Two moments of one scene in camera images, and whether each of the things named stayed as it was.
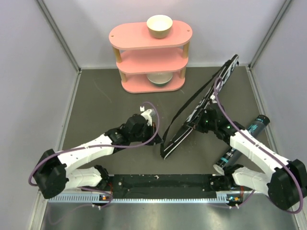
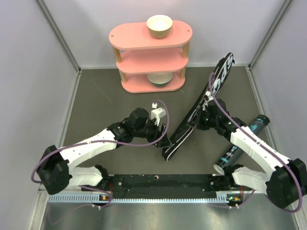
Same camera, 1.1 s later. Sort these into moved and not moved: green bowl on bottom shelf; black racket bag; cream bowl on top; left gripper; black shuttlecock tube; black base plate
Moved: black racket bag; left gripper
Not moved: black base plate; green bowl on bottom shelf; cream bowl on top; black shuttlecock tube
